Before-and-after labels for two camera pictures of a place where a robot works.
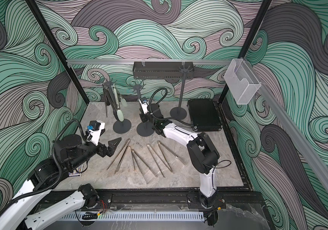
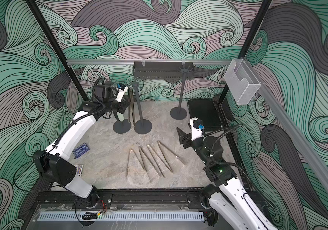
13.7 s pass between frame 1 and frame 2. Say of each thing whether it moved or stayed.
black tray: stayed
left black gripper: moved
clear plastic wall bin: stayed
